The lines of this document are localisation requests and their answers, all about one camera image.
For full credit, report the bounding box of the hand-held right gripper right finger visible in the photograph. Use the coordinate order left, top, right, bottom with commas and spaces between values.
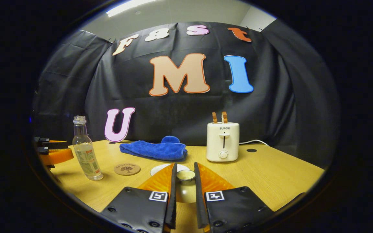
194, 162, 275, 233

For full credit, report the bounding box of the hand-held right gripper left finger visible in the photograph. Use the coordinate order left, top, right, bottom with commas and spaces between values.
100, 162, 178, 233

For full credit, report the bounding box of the cream teacup lid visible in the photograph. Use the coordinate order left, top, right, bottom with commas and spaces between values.
175, 170, 197, 204

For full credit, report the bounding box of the clear glass water bottle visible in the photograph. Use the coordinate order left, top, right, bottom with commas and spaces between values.
73, 116, 104, 181

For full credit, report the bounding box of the cream ceramic teacup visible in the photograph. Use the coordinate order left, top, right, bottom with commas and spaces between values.
150, 163, 191, 177

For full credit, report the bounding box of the round cork coaster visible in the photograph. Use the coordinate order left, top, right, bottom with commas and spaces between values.
114, 163, 141, 176

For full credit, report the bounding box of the blue towel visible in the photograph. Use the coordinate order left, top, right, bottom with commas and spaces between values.
119, 136, 188, 162

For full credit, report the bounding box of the white toaster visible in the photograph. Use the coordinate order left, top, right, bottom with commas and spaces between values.
206, 122, 240, 162

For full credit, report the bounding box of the black backdrop cloth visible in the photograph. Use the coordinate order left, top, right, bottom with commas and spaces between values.
33, 21, 341, 169

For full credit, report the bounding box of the white toaster cable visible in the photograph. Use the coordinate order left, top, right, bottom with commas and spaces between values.
239, 139, 270, 147

